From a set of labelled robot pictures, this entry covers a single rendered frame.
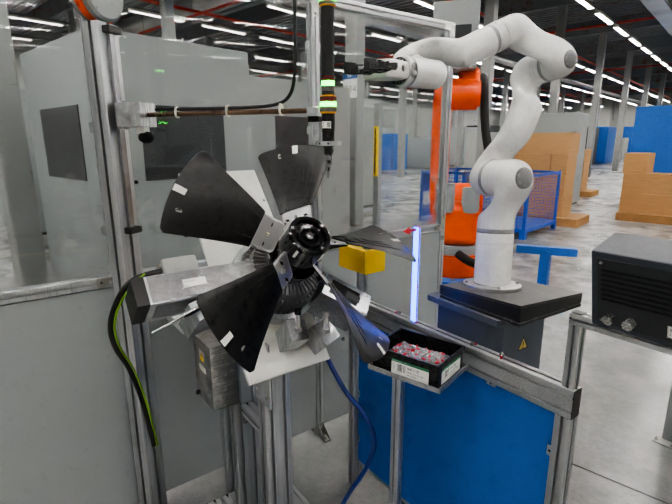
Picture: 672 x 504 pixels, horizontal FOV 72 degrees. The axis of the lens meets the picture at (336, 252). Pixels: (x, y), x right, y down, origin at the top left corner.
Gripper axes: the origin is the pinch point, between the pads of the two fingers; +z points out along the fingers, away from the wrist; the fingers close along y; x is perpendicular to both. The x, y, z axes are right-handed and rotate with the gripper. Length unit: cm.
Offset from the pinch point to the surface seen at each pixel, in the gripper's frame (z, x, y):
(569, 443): -25, -94, -56
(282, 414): 22, -101, 7
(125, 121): 49, -14, 50
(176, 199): 48, -33, 11
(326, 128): 11.3, -16.2, -1.3
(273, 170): 15.9, -27.9, 19.6
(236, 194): 34.1, -32.4, 6.2
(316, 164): 6.3, -26.1, 11.0
